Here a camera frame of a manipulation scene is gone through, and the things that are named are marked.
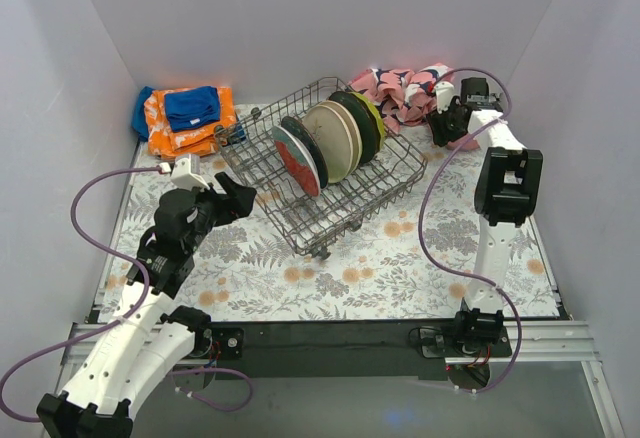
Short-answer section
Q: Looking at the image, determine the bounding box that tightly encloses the pink polka dot plate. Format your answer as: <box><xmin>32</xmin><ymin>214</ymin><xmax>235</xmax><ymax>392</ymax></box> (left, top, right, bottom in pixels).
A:
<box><xmin>445</xmin><ymin>133</ymin><xmax>480</xmax><ymax>152</ymax></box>

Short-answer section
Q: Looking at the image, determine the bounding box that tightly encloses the red teal floral plate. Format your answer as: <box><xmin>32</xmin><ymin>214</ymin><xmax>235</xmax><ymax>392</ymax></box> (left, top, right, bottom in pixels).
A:
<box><xmin>271</xmin><ymin>125</ymin><xmax>321</xmax><ymax>197</ymax></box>

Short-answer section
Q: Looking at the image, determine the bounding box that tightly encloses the green polka dot plate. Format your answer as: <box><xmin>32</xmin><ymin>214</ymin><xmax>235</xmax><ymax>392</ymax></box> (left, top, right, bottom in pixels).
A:
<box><xmin>350</xmin><ymin>91</ymin><xmax>386</xmax><ymax>151</ymax></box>

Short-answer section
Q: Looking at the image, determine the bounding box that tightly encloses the dark blue floral plate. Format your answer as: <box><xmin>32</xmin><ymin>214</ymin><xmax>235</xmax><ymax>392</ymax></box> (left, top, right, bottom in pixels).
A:
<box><xmin>329</xmin><ymin>91</ymin><xmax>381</xmax><ymax>165</ymax></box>
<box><xmin>281</xmin><ymin>116</ymin><xmax>328</xmax><ymax>189</ymax></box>

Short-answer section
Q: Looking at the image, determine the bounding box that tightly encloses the cream green plate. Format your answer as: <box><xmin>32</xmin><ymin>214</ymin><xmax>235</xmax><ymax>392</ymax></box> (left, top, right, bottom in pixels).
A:
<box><xmin>302</xmin><ymin>104</ymin><xmax>354</xmax><ymax>184</ymax></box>
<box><xmin>322</xmin><ymin>100</ymin><xmax>363</xmax><ymax>172</ymax></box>

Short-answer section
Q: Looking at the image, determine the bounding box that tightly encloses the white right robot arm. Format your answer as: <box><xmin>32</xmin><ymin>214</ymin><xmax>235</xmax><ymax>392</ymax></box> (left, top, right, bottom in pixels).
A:
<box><xmin>421</xmin><ymin>77</ymin><xmax>543</xmax><ymax>356</ymax></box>

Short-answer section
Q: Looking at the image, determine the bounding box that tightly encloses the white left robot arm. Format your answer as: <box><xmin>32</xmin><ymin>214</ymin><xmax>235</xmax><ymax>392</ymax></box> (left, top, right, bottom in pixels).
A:
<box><xmin>37</xmin><ymin>172</ymin><xmax>256</xmax><ymax>437</ymax></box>

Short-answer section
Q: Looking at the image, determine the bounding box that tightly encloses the pink navy patterned cloth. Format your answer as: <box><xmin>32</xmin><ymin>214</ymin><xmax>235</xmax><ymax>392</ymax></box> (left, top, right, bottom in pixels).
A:
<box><xmin>348</xmin><ymin>63</ymin><xmax>451</xmax><ymax>133</ymax></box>

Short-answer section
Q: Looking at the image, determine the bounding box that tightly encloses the orange white patterned cloth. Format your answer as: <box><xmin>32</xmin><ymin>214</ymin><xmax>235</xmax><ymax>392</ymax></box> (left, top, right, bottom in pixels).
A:
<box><xmin>144</xmin><ymin>88</ymin><xmax>237</xmax><ymax>161</ymax></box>

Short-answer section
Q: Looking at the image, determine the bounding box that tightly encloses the blue folded towel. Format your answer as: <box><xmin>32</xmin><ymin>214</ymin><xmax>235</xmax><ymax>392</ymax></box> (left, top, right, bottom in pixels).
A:
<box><xmin>131</xmin><ymin>86</ymin><xmax>237</xmax><ymax>141</ymax></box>

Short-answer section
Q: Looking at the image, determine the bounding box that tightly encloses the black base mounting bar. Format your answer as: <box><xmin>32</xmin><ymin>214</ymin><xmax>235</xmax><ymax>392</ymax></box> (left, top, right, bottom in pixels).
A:
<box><xmin>182</xmin><ymin>318</ymin><xmax>515</xmax><ymax>380</ymax></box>

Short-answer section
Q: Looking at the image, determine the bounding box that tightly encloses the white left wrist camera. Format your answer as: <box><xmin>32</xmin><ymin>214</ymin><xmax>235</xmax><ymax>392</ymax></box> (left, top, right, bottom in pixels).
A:
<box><xmin>159</xmin><ymin>153</ymin><xmax>210</xmax><ymax>191</ymax></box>

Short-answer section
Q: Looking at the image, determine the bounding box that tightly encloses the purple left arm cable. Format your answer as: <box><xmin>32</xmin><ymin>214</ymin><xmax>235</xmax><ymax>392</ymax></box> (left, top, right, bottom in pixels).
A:
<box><xmin>0</xmin><ymin>165</ymin><xmax>254</xmax><ymax>423</ymax></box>

